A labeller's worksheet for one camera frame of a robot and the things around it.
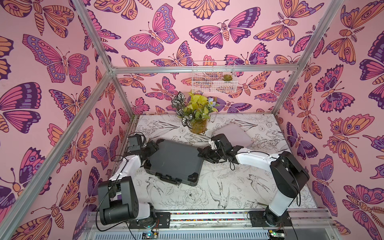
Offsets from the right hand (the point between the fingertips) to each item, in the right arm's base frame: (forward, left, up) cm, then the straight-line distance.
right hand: (199, 154), depth 87 cm
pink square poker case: (+21, -25, -7) cm, 33 cm away
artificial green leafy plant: (+25, +3, +15) cm, 29 cm away
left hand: (+6, +26, 0) cm, 27 cm away
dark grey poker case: (-4, +14, -2) cm, 15 cm away
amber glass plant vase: (+27, +1, -6) cm, 28 cm away
